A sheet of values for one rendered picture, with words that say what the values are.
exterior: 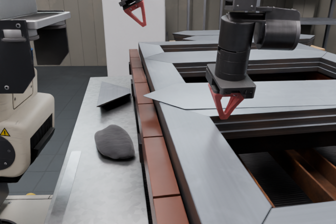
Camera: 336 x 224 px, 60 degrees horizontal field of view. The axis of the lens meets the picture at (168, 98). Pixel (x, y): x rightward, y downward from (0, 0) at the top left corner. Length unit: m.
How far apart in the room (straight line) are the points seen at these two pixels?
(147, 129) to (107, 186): 0.17
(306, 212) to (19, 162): 0.67
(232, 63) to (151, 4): 2.91
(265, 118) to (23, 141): 0.57
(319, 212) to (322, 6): 4.56
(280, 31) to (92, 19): 4.01
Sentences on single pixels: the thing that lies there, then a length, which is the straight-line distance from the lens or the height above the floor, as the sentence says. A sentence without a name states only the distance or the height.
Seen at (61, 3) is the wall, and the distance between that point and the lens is 4.52.
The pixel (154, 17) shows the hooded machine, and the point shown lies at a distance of 3.40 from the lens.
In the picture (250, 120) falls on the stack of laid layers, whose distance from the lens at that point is 0.63.
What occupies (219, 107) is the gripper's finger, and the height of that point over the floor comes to 0.89.
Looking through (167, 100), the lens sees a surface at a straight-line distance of 0.67.
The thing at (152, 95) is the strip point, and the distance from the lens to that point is 0.70.
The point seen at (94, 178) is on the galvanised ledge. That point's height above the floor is 0.68.
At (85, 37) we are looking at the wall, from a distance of 4.49.
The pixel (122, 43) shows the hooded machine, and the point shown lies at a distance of 3.47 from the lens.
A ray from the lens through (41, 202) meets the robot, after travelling 1.37.
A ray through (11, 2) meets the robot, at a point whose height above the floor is 1.07.
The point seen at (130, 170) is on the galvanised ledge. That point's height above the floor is 0.68.
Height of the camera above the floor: 1.11
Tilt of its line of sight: 21 degrees down
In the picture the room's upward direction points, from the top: straight up
